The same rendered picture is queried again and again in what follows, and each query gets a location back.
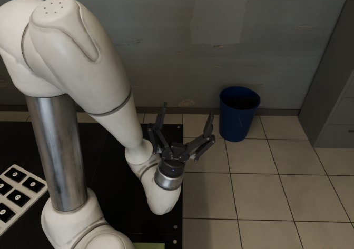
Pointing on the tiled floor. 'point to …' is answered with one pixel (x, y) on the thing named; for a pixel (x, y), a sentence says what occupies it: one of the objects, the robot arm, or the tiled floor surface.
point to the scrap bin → (237, 112)
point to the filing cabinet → (333, 90)
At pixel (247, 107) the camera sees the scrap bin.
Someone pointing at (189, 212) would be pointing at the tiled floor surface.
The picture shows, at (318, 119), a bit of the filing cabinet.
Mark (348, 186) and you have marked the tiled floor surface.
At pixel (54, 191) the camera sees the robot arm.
